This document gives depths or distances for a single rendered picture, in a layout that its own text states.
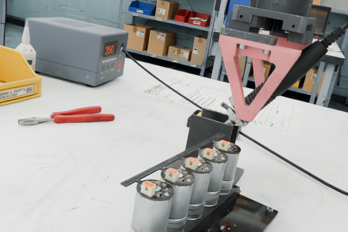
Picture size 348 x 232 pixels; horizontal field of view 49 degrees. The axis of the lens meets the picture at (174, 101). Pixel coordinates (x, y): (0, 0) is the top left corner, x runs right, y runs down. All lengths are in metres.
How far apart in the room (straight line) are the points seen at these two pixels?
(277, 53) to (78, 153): 0.24
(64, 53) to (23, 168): 0.33
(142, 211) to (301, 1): 0.23
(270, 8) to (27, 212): 0.27
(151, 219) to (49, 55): 0.49
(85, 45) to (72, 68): 0.05
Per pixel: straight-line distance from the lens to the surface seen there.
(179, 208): 0.28
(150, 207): 0.25
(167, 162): 0.30
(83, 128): 0.50
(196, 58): 4.54
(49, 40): 0.70
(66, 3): 5.86
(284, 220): 0.39
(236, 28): 0.35
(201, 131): 0.41
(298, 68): 0.38
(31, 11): 6.25
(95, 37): 0.66
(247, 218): 0.35
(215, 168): 0.32
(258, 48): 0.33
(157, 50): 4.70
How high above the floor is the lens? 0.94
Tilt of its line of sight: 16 degrees down
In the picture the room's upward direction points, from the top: 10 degrees clockwise
